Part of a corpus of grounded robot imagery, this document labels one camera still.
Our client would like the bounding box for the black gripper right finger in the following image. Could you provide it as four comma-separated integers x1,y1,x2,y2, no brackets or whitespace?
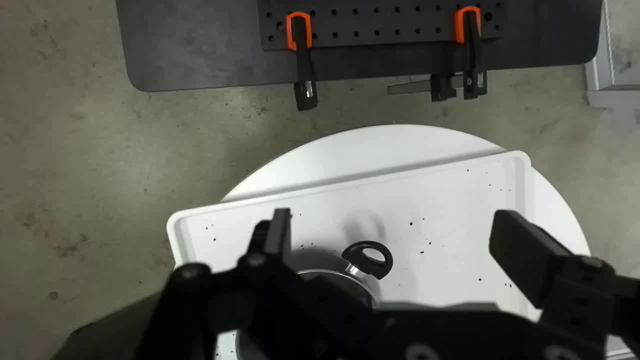
489,210,601,309

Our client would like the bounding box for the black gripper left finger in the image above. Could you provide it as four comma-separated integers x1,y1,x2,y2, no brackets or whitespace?
247,208,291,261

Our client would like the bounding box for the black steel cooking pot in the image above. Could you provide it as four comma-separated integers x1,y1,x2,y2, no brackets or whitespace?
290,241,393,306

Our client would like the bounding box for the white plastic tray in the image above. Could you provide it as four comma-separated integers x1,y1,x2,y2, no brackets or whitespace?
163,151,605,360

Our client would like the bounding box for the round white table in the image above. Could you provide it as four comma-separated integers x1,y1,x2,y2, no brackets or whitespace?
213,123,591,360

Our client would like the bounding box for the orange black clamp left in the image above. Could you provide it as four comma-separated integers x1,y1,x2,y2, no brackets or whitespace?
286,12,318,112

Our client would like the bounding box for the orange black clamp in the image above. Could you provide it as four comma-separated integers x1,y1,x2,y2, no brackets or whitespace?
453,7,485,101
286,12,318,112

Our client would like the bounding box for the black perforated cart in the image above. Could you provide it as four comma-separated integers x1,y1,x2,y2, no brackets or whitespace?
115,0,604,92

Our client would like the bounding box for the orange black clamp right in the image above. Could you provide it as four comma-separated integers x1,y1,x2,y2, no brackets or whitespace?
453,7,485,101

